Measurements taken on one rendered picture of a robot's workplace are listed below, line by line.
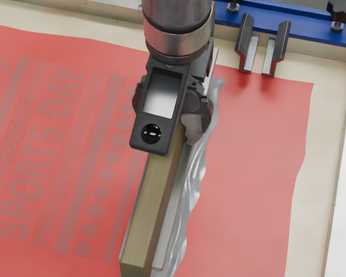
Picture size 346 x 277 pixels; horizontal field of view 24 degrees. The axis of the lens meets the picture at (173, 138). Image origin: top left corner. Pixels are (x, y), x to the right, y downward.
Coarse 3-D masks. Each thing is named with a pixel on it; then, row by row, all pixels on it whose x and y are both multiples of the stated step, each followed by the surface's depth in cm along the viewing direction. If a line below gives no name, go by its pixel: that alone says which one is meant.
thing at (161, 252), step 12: (216, 48) 115; (204, 84) 111; (144, 168) 105; (180, 168) 105; (180, 180) 104; (180, 192) 103; (168, 204) 102; (132, 216) 101; (168, 216) 101; (168, 228) 100; (168, 240) 99; (120, 252) 99; (156, 252) 99; (156, 264) 98
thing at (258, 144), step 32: (0, 32) 127; (32, 32) 127; (64, 64) 123; (96, 64) 123; (128, 64) 123; (224, 96) 120; (256, 96) 120; (288, 96) 120; (224, 128) 117; (256, 128) 117; (288, 128) 117; (224, 160) 115; (256, 160) 115; (288, 160) 115; (256, 192) 112; (288, 192) 112
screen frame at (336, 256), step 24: (24, 0) 129; (48, 0) 128; (72, 0) 126; (96, 0) 126; (120, 0) 126; (216, 24) 123; (288, 48) 124; (312, 48) 123; (336, 48) 121; (336, 192) 108; (336, 216) 106; (336, 240) 104; (336, 264) 103
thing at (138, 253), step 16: (176, 144) 99; (160, 160) 98; (176, 160) 102; (144, 176) 97; (160, 176) 97; (144, 192) 96; (160, 192) 96; (144, 208) 94; (160, 208) 95; (144, 224) 93; (160, 224) 98; (128, 240) 93; (144, 240) 92; (128, 256) 91; (144, 256) 92; (128, 272) 93; (144, 272) 92
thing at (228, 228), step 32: (224, 192) 112; (192, 224) 109; (224, 224) 109; (256, 224) 109; (288, 224) 109; (0, 256) 107; (32, 256) 107; (64, 256) 107; (192, 256) 107; (224, 256) 107; (256, 256) 107
